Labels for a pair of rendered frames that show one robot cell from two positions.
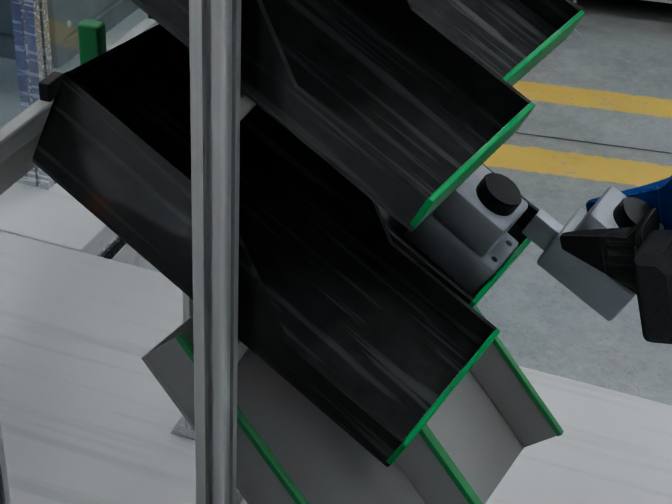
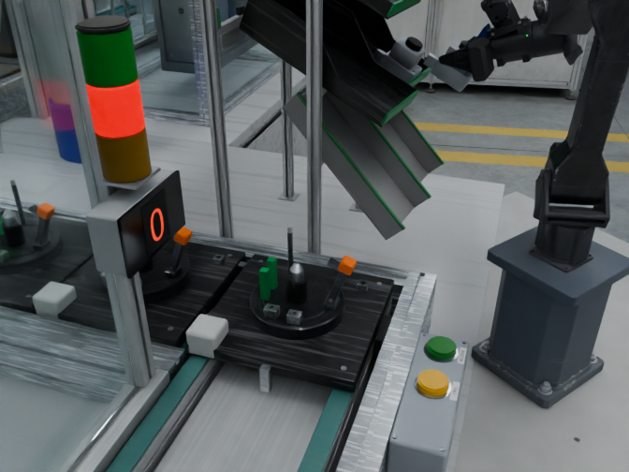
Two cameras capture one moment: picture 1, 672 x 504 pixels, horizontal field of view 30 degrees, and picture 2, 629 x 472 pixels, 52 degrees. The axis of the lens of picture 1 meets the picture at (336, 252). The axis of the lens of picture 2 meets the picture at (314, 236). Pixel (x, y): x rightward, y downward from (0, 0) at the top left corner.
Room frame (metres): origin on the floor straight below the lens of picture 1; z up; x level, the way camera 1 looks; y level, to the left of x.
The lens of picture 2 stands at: (-0.39, 0.06, 1.56)
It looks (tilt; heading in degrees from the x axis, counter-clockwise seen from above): 31 degrees down; 0
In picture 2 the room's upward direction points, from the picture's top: straight up
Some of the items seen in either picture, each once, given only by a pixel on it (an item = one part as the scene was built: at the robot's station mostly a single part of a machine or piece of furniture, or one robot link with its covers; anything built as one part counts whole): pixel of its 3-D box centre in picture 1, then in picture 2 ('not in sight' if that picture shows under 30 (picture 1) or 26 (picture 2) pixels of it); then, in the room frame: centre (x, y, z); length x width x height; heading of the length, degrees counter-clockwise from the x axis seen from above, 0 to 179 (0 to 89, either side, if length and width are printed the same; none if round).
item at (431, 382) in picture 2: not in sight; (432, 384); (0.22, -0.09, 0.96); 0.04 x 0.04 x 0.02
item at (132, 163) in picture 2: not in sight; (124, 151); (0.22, 0.26, 1.28); 0.05 x 0.05 x 0.05
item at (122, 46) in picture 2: not in sight; (108, 54); (0.22, 0.26, 1.38); 0.05 x 0.05 x 0.05
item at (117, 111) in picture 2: not in sight; (116, 105); (0.22, 0.26, 1.33); 0.05 x 0.05 x 0.05
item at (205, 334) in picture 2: not in sight; (207, 335); (0.30, 0.21, 0.97); 0.05 x 0.05 x 0.04; 72
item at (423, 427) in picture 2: not in sight; (430, 402); (0.22, -0.09, 0.93); 0.21 x 0.07 x 0.06; 162
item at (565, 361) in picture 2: not in sight; (547, 311); (0.37, -0.28, 0.96); 0.15 x 0.15 x 0.20; 36
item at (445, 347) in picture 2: not in sight; (441, 350); (0.28, -0.11, 0.96); 0.04 x 0.04 x 0.02
